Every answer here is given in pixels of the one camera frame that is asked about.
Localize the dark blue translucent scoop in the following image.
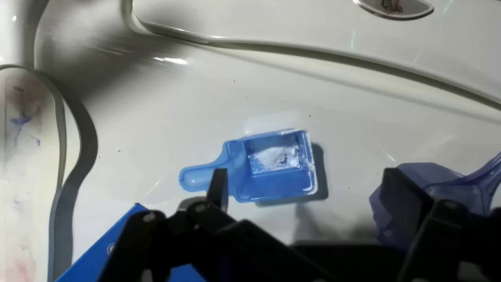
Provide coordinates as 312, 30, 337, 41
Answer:
368, 156, 501, 254

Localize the light blue plastic scoop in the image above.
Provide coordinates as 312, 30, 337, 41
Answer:
179, 127, 321, 207

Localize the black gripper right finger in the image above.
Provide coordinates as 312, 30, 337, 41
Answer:
379, 167, 501, 282

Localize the white washing machine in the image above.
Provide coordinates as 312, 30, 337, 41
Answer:
30, 0, 501, 282

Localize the white dryer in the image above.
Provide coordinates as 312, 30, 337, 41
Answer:
0, 0, 71, 282

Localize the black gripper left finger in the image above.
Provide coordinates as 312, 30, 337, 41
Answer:
97, 167, 337, 282

